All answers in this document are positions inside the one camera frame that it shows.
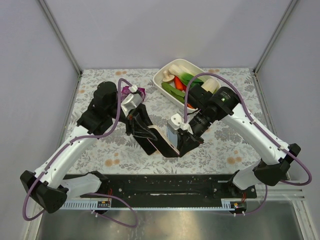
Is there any black phone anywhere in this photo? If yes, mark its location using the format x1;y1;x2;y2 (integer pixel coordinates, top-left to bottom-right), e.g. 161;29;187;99
134;136;157;156

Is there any black smartphone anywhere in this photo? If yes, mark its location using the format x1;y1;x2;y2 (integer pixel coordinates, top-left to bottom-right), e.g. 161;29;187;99
148;125;180;158

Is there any light blue phone case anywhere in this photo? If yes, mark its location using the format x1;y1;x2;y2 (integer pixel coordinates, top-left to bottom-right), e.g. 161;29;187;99
167;126;178;148

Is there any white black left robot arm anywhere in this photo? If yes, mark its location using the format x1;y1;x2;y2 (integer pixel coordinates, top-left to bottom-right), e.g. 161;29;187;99
20;78;157;220

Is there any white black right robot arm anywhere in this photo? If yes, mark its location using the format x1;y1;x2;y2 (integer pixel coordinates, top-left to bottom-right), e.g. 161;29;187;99
177;85;301;190

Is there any purple snack box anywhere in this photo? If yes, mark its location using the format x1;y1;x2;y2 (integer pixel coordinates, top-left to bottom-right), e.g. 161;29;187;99
121;85;146;103

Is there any floral table cloth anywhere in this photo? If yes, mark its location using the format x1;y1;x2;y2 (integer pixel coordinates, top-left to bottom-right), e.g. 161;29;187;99
65;68;260;174

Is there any toy mushroom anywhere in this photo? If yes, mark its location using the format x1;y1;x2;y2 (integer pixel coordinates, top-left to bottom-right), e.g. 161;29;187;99
162;70;175;83

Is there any green toy pea pod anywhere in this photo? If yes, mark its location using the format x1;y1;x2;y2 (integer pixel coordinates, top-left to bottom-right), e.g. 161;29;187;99
161;82;185;103

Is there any white plastic basin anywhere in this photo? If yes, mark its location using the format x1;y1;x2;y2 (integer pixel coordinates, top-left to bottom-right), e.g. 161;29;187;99
152;58;221;113

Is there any toy carrot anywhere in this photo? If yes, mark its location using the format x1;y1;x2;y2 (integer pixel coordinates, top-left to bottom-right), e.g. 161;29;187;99
173;76;186;104

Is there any toy bok choy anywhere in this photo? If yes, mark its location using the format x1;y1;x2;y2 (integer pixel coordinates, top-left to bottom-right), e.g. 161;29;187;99
168;64;195;86

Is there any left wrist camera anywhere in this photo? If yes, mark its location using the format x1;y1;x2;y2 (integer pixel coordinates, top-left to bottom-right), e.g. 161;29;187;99
121;85;143;117

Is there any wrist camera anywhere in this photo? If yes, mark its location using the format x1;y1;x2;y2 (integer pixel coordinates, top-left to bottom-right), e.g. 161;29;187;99
167;113;193;134
121;85;143;117

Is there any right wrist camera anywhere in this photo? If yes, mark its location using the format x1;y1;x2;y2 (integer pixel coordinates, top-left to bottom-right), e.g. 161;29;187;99
167;113;193;134

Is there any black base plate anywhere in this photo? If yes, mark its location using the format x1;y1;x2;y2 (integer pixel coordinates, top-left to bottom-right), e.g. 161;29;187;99
79;174;258;208

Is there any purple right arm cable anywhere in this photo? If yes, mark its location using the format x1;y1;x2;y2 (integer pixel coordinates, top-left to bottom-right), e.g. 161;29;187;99
183;71;313;217

